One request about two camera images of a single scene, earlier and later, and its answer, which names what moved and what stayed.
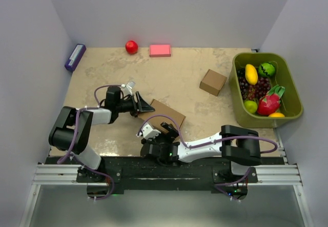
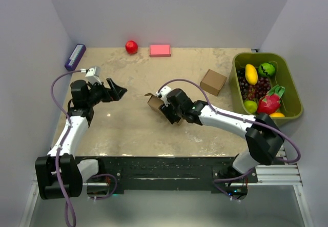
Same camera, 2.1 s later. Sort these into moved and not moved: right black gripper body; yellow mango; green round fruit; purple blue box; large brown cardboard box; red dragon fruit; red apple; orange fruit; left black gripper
Moved: left black gripper; large brown cardboard box; right black gripper body
Not moved: red apple; purple blue box; red dragon fruit; green round fruit; orange fruit; yellow mango
